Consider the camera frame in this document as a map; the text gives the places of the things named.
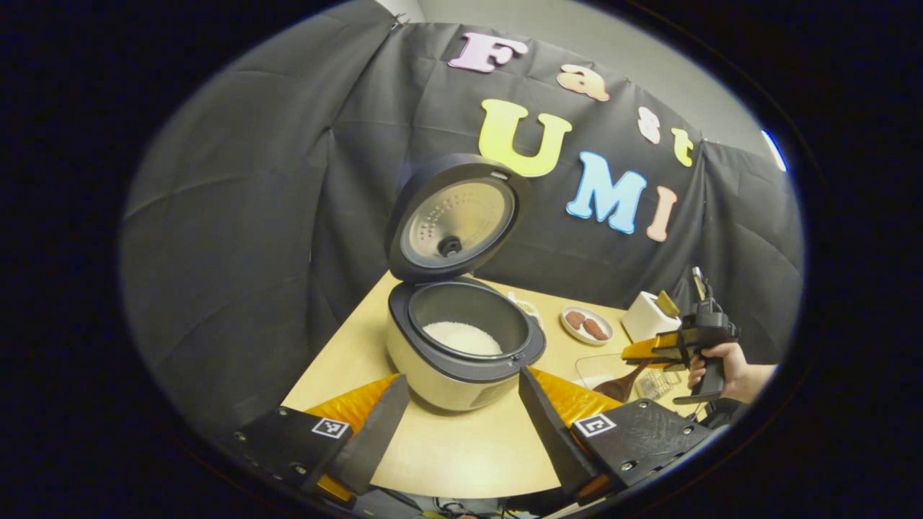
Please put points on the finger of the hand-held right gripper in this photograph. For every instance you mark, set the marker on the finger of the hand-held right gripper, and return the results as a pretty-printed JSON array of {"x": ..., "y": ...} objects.
[
  {"x": 667, "y": 337},
  {"x": 645, "y": 351}
]

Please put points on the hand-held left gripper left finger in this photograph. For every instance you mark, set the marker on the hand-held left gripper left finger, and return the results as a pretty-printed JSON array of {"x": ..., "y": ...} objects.
[{"x": 368, "y": 440}]

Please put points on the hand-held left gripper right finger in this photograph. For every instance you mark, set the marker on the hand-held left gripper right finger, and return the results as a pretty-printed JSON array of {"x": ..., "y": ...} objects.
[{"x": 551, "y": 432}]

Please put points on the brown wooden spoon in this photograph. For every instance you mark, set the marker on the brown wooden spoon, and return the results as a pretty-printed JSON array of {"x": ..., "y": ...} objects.
[{"x": 616, "y": 389}]

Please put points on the white rice tray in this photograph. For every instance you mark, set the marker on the white rice tray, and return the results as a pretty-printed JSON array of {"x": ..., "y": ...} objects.
[{"x": 591, "y": 371}]

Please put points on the dark lidded rice cooker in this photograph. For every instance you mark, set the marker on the dark lidded rice cooker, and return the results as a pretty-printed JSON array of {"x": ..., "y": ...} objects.
[{"x": 447, "y": 382}]

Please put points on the pile of white rice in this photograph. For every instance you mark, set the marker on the pile of white rice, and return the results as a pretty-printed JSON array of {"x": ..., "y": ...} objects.
[{"x": 461, "y": 337}]

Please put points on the white toaster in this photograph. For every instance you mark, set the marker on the white toaster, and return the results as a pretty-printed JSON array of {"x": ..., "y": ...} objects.
[{"x": 642, "y": 321}]

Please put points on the brown toast slice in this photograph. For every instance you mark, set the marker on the brown toast slice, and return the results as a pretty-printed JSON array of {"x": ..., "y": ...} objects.
[{"x": 667, "y": 304}]

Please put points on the red meat piece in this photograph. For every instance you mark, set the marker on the red meat piece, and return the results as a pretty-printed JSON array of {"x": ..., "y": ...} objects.
[
  {"x": 575, "y": 320},
  {"x": 595, "y": 329}
]

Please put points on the round white plate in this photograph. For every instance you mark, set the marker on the round white plate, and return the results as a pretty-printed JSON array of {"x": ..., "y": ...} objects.
[{"x": 573, "y": 335}]

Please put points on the white divided bean dish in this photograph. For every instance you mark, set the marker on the white divided bean dish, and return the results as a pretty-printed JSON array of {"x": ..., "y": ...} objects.
[{"x": 530, "y": 310}]

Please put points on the black backdrop cloth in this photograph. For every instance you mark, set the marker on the black backdrop cloth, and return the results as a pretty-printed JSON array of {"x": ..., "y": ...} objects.
[{"x": 252, "y": 216}]

